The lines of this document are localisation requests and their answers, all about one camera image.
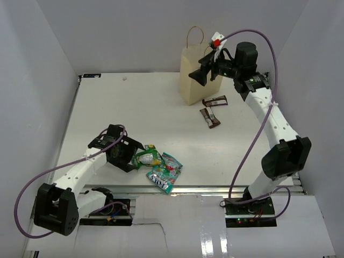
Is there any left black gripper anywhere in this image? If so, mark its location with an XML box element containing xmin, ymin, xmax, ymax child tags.
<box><xmin>109</xmin><ymin>135</ymin><xmax>144</xmax><ymax>172</ymax></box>

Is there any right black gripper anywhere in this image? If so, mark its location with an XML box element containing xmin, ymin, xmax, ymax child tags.
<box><xmin>189</xmin><ymin>48</ymin><xmax>242</xmax><ymax>86</ymax></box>

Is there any green snack packet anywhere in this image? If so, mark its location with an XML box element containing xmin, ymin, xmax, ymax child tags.
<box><xmin>131</xmin><ymin>145</ymin><xmax>163</xmax><ymax>169</ymax></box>

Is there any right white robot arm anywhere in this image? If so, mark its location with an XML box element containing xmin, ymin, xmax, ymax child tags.
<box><xmin>189</xmin><ymin>39</ymin><xmax>311</xmax><ymax>214</ymax></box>

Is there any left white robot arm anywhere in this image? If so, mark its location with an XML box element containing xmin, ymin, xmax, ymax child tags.
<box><xmin>34</xmin><ymin>125</ymin><xmax>144</xmax><ymax>236</ymax></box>

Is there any cream paper bag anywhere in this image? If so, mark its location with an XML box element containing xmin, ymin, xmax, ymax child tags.
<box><xmin>179</xmin><ymin>26</ymin><xmax>223</xmax><ymax>105</ymax></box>

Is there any teal Fox's candy bag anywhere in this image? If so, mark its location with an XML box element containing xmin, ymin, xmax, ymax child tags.
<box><xmin>146</xmin><ymin>152</ymin><xmax>183</xmax><ymax>194</ymax></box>

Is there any brown chocolate bar upper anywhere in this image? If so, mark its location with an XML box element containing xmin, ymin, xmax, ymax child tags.
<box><xmin>202</xmin><ymin>95</ymin><xmax>228</xmax><ymax>107</ymax></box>

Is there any brown chocolate bar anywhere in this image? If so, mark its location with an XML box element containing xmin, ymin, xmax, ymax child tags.
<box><xmin>202</xmin><ymin>95</ymin><xmax>228</xmax><ymax>107</ymax></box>
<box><xmin>200</xmin><ymin>107</ymin><xmax>221</xmax><ymax>128</ymax></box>

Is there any brown chocolate bar lower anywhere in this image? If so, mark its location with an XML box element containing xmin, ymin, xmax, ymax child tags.
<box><xmin>200</xmin><ymin>107</ymin><xmax>221</xmax><ymax>128</ymax></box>

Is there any white paper sheet front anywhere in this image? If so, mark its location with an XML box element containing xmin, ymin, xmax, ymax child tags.
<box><xmin>27</xmin><ymin>195</ymin><xmax>335</xmax><ymax>257</ymax></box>

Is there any left blue corner label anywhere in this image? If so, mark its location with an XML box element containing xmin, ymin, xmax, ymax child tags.
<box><xmin>82</xmin><ymin>73</ymin><xmax>101</xmax><ymax>78</ymax></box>

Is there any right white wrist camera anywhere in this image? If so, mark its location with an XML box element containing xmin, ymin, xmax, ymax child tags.
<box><xmin>210</xmin><ymin>32</ymin><xmax>227</xmax><ymax>61</ymax></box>

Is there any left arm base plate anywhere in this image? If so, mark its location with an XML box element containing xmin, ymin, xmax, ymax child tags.
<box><xmin>80</xmin><ymin>199</ymin><xmax>132</xmax><ymax>226</ymax></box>

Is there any aluminium table frame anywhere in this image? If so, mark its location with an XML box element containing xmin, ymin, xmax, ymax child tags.
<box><xmin>21</xmin><ymin>71</ymin><xmax>306</xmax><ymax>258</ymax></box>

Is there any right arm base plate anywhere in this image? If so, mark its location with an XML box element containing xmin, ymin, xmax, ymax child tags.
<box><xmin>219</xmin><ymin>197</ymin><xmax>277</xmax><ymax>228</ymax></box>

